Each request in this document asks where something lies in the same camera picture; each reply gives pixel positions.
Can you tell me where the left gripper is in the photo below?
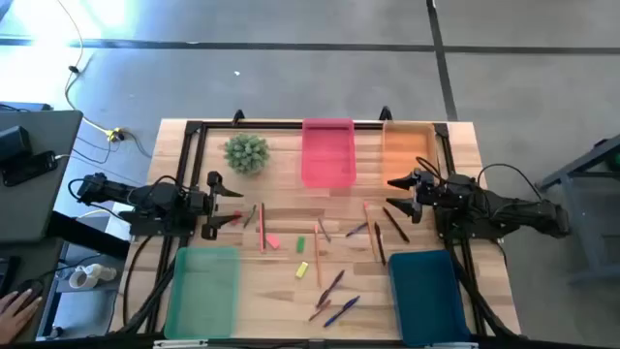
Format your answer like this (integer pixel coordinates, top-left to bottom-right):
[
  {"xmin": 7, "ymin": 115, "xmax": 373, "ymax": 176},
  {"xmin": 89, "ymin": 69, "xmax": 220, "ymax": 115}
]
[{"xmin": 186, "ymin": 170, "xmax": 245, "ymax": 241}]

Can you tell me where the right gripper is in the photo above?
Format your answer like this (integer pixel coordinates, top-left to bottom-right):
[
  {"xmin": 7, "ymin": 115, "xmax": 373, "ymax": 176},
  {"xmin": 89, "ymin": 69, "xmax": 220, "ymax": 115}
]
[{"xmin": 386, "ymin": 168, "xmax": 442, "ymax": 225}]

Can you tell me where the dark green crayon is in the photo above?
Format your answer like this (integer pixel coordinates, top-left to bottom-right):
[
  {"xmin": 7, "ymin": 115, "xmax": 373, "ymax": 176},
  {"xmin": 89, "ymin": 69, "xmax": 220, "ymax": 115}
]
[{"xmin": 242, "ymin": 204, "xmax": 259, "ymax": 230}]

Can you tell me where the black crayon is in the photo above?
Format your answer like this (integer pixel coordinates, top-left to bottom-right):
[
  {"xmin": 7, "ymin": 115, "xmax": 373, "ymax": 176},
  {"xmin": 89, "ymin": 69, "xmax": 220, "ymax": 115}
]
[{"xmin": 382, "ymin": 206, "xmax": 411, "ymax": 244}]

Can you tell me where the purple pen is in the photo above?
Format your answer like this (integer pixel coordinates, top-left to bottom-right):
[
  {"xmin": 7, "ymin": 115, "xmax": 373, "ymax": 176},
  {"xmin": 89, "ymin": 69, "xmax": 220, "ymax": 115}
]
[{"xmin": 315, "ymin": 269, "xmax": 347, "ymax": 309}]

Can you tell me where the blue pen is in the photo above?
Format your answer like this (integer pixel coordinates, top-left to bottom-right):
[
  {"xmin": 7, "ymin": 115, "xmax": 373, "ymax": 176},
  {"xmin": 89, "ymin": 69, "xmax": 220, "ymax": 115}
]
[{"xmin": 323, "ymin": 295, "xmax": 361, "ymax": 329}]

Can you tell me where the orange plastic bin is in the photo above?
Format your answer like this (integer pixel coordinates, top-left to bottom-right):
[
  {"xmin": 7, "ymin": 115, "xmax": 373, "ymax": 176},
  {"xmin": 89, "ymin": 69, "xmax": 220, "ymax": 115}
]
[{"xmin": 381, "ymin": 120, "xmax": 441, "ymax": 191}]

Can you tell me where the green potted plant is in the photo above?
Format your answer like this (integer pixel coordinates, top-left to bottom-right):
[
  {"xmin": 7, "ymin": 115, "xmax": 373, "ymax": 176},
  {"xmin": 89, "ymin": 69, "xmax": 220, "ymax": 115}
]
[{"xmin": 223, "ymin": 132, "xmax": 271, "ymax": 176}]

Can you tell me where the pink plastic bin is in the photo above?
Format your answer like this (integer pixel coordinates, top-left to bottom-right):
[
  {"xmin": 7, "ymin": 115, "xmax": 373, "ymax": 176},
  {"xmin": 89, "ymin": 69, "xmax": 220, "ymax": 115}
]
[{"xmin": 300, "ymin": 117, "xmax": 357, "ymax": 189}]

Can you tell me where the green plastic bin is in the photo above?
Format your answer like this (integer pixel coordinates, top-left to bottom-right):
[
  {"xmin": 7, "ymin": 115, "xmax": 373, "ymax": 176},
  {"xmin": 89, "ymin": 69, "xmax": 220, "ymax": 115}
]
[{"xmin": 163, "ymin": 245, "xmax": 242, "ymax": 340}]

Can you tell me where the dark blue plastic bin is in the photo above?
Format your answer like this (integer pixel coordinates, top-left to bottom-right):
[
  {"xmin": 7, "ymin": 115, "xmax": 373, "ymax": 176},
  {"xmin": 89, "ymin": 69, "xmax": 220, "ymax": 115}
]
[{"xmin": 387, "ymin": 249, "xmax": 472, "ymax": 347}]

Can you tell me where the roll of white tape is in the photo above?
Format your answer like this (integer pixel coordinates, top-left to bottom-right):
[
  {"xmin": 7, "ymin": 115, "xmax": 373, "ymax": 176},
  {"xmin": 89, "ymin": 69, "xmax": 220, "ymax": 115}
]
[{"xmin": 68, "ymin": 263, "xmax": 118, "ymax": 291}]

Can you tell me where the grey desk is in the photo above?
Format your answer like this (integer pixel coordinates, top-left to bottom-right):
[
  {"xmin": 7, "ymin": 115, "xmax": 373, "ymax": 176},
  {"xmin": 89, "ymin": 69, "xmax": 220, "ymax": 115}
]
[{"xmin": 0, "ymin": 110, "xmax": 84, "ymax": 244}]

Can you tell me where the blue grey cart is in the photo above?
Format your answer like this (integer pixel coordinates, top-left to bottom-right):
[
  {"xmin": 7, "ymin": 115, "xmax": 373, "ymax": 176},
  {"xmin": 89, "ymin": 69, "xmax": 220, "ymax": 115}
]
[{"xmin": 535, "ymin": 134, "xmax": 620, "ymax": 286}]

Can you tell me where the black smartphone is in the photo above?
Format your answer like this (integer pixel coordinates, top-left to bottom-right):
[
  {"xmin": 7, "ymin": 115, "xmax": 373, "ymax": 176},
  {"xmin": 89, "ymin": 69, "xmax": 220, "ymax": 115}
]
[{"xmin": 0, "ymin": 150, "xmax": 59, "ymax": 188}]

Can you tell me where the dark desk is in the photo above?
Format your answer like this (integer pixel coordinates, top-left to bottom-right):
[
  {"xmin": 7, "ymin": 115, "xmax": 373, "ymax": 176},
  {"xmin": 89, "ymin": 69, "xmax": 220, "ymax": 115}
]
[{"xmin": 0, "ymin": 211, "xmax": 131, "ymax": 343}]

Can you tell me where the black computer mouse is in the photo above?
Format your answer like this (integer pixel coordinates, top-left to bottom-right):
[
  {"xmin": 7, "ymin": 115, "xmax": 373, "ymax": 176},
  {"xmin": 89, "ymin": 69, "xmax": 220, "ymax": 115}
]
[{"xmin": 12, "ymin": 278, "xmax": 46, "ymax": 301}]

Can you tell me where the black box device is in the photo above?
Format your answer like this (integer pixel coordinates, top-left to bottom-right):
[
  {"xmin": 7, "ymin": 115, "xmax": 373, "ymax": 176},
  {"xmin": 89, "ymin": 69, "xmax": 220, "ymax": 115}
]
[{"xmin": 0, "ymin": 125, "xmax": 33, "ymax": 164}]

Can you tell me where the black keyboard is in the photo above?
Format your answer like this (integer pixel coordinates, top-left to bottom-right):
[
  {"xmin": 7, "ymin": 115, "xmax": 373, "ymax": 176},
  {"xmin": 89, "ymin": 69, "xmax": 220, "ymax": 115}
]
[{"xmin": 0, "ymin": 255, "xmax": 21, "ymax": 295}]

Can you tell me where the person's hand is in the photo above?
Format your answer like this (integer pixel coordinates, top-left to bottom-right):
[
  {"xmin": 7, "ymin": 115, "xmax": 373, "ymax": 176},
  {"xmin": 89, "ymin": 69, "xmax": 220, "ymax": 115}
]
[{"xmin": 0, "ymin": 288, "xmax": 44, "ymax": 343}]

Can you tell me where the black aluminium table frame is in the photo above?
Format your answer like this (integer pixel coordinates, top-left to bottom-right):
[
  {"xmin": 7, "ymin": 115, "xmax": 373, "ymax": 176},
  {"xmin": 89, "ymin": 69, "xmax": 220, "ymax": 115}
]
[{"xmin": 139, "ymin": 118, "xmax": 495, "ymax": 343}]

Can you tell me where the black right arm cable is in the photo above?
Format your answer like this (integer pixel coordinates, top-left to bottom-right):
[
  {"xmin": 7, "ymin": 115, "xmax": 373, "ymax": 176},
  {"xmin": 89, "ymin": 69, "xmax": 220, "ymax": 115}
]
[{"xmin": 415, "ymin": 155, "xmax": 544, "ymax": 201}]

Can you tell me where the yellow white floor cable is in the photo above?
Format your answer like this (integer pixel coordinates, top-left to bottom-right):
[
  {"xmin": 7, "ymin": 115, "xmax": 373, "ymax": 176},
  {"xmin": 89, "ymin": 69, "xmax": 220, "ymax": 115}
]
[{"xmin": 55, "ymin": 0, "xmax": 126, "ymax": 143}]

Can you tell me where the black cable bundle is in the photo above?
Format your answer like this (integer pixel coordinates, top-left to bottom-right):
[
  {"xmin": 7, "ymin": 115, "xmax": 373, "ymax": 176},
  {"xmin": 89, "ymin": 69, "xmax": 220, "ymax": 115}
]
[
  {"xmin": 118, "ymin": 235, "xmax": 178, "ymax": 336},
  {"xmin": 448, "ymin": 241, "xmax": 518, "ymax": 338}
]

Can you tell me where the silver metal bracket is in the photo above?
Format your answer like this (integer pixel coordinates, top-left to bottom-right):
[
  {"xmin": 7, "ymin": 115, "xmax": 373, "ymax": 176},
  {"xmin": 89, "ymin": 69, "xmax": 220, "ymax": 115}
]
[
  {"xmin": 425, "ymin": 341, "xmax": 480, "ymax": 349},
  {"xmin": 153, "ymin": 339, "xmax": 210, "ymax": 349}
]

